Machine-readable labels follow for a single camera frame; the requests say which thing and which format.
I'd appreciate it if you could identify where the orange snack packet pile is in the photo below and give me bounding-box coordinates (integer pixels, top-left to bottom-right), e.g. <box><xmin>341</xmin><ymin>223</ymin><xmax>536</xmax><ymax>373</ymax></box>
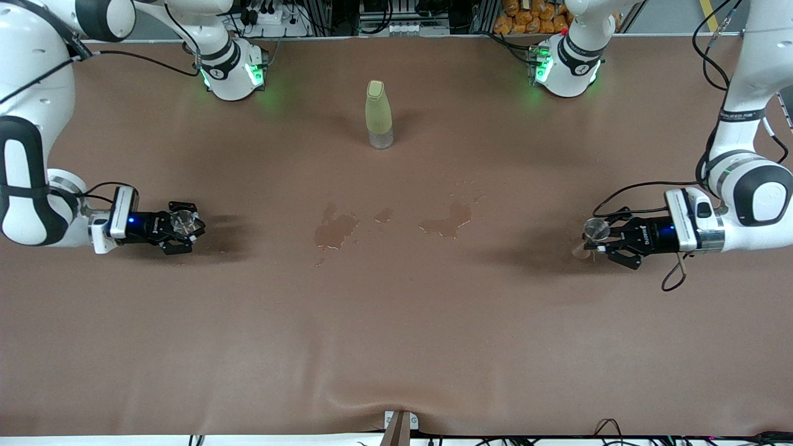
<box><xmin>494</xmin><ymin>0</ymin><xmax>574</xmax><ymax>35</ymax></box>

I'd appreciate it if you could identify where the white power strip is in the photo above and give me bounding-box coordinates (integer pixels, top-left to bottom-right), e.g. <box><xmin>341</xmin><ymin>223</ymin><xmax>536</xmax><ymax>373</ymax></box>
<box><xmin>239</xmin><ymin>0</ymin><xmax>310</xmax><ymax>38</ymax></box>

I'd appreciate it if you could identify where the brown table mat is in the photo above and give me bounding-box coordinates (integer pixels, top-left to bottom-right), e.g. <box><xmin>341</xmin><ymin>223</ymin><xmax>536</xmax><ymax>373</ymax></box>
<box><xmin>0</xmin><ymin>34</ymin><xmax>793</xmax><ymax>437</ymax></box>

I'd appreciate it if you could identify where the yellow-green drink bottle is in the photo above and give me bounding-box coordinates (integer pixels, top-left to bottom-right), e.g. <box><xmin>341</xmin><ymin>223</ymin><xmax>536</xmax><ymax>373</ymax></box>
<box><xmin>365</xmin><ymin>79</ymin><xmax>395</xmax><ymax>150</ymax></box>

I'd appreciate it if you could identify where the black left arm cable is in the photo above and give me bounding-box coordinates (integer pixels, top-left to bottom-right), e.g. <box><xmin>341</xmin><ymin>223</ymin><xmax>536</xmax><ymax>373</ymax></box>
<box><xmin>592</xmin><ymin>0</ymin><xmax>793</xmax><ymax>292</ymax></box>

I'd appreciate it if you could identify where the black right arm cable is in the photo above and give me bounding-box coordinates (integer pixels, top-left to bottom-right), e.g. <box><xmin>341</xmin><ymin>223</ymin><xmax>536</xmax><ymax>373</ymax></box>
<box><xmin>0</xmin><ymin>0</ymin><xmax>202</xmax><ymax>205</ymax></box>

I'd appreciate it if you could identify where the grey metal mount bracket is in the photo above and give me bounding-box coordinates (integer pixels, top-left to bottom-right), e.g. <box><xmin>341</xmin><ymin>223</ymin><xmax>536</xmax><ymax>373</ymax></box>
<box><xmin>379</xmin><ymin>410</ymin><xmax>420</xmax><ymax>446</ymax></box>

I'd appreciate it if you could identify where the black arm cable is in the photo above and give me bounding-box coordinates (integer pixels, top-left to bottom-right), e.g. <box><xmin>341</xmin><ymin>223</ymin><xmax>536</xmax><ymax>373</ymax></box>
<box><xmin>592</xmin><ymin>0</ymin><xmax>793</xmax><ymax>292</ymax></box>
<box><xmin>0</xmin><ymin>0</ymin><xmax>202</xmax><ymax>205</ymax></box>

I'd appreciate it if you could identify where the clear glass cup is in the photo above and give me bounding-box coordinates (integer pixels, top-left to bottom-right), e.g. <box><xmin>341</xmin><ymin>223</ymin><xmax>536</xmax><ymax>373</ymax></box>
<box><xmin>170</xmin><ymin>211</ymin><xmax>200</xmax><ymax>239</ymax></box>

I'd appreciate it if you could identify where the steel jigger measuring cup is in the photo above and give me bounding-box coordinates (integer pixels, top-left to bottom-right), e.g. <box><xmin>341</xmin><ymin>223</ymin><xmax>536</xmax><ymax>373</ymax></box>
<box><xmin>573</xmin><ymin>217</ymin><xmax>611</xmax><ymax>258</ymax></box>

